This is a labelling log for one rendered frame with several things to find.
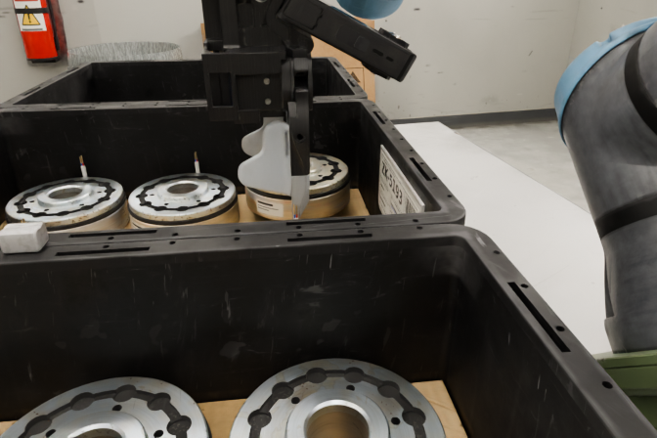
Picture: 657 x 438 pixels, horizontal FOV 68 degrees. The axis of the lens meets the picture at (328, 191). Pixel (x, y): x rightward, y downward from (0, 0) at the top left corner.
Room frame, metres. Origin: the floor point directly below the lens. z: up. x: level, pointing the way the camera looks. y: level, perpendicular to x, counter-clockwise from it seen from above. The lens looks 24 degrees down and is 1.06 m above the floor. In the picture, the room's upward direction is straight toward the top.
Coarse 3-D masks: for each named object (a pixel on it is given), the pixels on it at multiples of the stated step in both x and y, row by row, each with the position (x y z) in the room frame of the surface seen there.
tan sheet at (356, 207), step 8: (352, 192) 0.51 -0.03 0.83; (240, 200) 0.48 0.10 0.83; (352, 200) 0.48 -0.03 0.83; (360, 200) 0.48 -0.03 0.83; (240, 208) 0.47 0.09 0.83; (248, 208) 0.47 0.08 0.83; (344, 208) 0.47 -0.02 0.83; (352, 208) 0.47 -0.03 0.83; (360, 208) 0.47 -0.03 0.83; (240, 216) 0.45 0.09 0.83; (248, 216) 0.45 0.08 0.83; (256, 216) 0.45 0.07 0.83; (328, 216) 0.45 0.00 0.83; (336, 216) 0.45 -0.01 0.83; (344, 216) 0.45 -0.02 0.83; (128, 224) 0.43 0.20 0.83
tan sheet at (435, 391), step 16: (416, 384) 0.22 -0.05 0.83; (432, 384) 0.22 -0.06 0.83; (240, 400) 0.21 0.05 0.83; (432, 400) 0.21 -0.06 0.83; (448, 400) 0.21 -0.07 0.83; (208, 416) 0.20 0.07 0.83; (224, 416) 0.20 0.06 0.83; (448, 416) 0.20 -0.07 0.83; (0, 432) 0.19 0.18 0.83; (224, 432) 0.19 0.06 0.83; (448, 432) 0.19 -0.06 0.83; (464, 432) 0.19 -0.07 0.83
